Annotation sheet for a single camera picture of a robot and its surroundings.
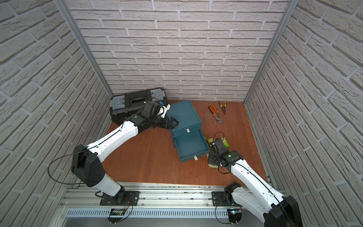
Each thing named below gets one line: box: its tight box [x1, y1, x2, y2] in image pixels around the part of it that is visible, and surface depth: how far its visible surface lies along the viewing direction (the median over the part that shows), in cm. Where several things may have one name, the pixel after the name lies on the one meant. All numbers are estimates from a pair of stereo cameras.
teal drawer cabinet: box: [165, 99, 203, 147], surface depth 83 cm
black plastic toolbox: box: [109, 87, 168, 124], surface depth 97 cm
